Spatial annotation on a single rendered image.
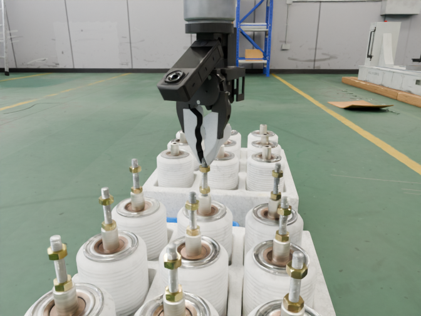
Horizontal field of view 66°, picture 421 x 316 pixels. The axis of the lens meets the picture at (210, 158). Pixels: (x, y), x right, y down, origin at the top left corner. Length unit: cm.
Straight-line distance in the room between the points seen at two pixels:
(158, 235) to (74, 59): 689
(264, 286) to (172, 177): 46
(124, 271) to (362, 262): 65
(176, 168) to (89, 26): 651
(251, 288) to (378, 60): 457
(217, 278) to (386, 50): 453
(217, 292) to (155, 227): 17
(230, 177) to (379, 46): 422
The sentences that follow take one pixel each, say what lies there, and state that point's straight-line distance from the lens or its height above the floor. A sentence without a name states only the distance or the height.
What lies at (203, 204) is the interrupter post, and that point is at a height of 27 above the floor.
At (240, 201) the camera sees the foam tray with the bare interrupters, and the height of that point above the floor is 16.
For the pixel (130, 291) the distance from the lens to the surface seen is 49.
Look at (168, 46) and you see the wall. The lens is 680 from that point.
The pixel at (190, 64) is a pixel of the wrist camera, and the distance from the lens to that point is 46.
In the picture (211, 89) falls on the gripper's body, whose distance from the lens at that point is 48.
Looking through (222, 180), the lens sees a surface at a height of 20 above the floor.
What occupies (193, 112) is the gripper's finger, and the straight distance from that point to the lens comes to 51.
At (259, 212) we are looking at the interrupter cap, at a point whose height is 25.
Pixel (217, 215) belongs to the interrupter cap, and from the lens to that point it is 55.
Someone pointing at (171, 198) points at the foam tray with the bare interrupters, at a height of 16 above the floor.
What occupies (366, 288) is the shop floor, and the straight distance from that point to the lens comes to 87.
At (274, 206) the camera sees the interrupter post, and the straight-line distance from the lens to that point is 55.
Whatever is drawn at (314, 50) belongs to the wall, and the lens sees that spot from 690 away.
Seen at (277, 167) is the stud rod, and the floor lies 34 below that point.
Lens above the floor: 52
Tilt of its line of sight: 19 degrees down
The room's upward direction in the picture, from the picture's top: straight up
